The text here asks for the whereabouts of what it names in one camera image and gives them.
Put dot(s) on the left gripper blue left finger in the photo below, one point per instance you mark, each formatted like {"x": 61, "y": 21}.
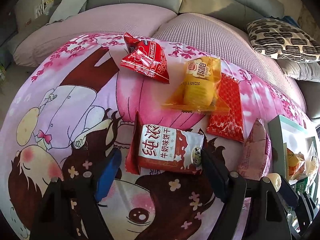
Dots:
{"x": 106, "y": 173}

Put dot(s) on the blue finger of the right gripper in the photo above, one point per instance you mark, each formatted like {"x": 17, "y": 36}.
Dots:
{"x": 287, "y": 193}

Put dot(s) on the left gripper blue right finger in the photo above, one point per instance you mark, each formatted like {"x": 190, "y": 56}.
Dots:
{"x": 213, "y": 165}

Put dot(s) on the white peach crisp packet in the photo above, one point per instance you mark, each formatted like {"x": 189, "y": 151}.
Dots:
{"x": 296, "y": 165}

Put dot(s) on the red milk biscuit packet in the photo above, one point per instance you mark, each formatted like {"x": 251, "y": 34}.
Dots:
{"x": 157, "y": 147}

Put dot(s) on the red patterned packet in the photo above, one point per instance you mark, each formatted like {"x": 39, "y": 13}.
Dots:
{"x": 227, "y": 122}

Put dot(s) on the orange bread packet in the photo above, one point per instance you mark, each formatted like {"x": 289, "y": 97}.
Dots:
{"x": 199, "y": 90}

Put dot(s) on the red triangular snack packet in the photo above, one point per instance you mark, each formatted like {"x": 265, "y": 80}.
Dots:
{"x": 147, "y": 58}

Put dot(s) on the green snack packet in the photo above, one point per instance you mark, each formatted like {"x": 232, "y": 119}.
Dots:
{"x": 301, "y": 184}

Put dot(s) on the yellow jelly cup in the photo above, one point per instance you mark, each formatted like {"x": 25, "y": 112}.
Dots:
{"x": 275, "y": 179}

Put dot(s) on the pink swiss roll packet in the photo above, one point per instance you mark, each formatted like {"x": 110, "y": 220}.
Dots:
{"x": 256, "y": 157}

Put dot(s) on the mint green cardboard tray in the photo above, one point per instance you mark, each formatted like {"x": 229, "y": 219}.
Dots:
{"x": 286, "y": 134}

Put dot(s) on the pink cartoon printed blanket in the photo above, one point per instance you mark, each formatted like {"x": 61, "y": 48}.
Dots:
{"x": 78, "y": 105}

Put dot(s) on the black cream patterned pillow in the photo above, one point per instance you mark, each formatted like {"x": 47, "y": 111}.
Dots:
{"x": 282, "y": 41}

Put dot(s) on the pink sofa seat cover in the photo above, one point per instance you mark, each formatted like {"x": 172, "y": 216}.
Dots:
{"x": 39, "y": 39}

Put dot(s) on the blue cloth behind pillows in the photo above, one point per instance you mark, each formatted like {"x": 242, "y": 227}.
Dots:
{"x": 290, "y": 20}

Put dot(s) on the light grey small cushion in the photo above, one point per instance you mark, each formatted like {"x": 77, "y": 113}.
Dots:
{"x": 66, "y": 9}

